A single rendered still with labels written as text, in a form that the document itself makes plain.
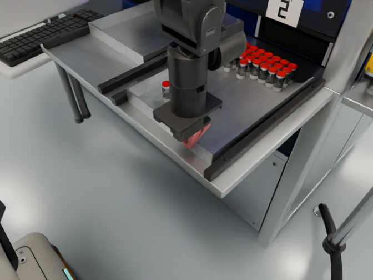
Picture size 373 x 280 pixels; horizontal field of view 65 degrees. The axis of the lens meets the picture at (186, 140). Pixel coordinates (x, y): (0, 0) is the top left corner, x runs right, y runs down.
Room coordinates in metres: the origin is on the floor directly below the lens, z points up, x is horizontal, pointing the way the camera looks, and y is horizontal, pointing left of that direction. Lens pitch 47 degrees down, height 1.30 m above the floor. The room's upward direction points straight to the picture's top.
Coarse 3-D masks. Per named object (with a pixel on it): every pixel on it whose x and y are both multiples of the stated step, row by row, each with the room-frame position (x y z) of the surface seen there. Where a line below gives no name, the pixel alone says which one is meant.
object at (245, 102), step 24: (216, 72) 0.63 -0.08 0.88; (144, 96) 0.54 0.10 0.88; (216, 96) 0.54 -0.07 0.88; (240, 96) 0.54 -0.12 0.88; (264, 96) 0.54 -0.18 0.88; (288, 96) 0.49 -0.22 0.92; (216, 120) 0.45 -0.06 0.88; (240, 120) 0.45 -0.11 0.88; (264, 120) 0.44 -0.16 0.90; (216, 144) 0.38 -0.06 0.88
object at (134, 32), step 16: (112, 16) 0.89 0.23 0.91; (128, 16) 0.93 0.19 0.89; (144, 16) 0.96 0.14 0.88; (96, 32) 0.81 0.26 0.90; (112, 32) 0.84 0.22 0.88; (128, 32) 0.84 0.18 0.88; (144, 32) 0.84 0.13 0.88; (128, 48) 0.70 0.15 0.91; (144, 48) 0.75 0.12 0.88; (160, 48) 0.69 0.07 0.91
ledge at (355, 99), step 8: (368, 80) 0.60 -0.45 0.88; (352, 88) 0.57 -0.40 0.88; (360, 88) 0.57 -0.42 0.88; (344, 96) 0.54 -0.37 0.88; (352, 96) 0.54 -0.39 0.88; (360, 96) 0.54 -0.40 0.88; (368, 96) 0.54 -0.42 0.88; (352, 104) 0.52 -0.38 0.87; (360, 104) 0.51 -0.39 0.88; (368, 104) 0.51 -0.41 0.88; (368, 112) 0.49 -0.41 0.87
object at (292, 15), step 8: (272, 0) 0.70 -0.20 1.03; (280, 0) 0.69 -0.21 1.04; (288, 0) 0.68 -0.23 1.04; (296, 0) 0.66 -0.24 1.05; (272, 8) 0.70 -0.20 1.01; (288, 8) 0.67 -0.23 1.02; (296, 8) 0.66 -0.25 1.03; (272, 16) 0.70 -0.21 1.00; (288, 16) 0.67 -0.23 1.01; (296, 16) 0.65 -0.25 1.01; (288, 24) 0.67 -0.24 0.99; (296, 24) 0.65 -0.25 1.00
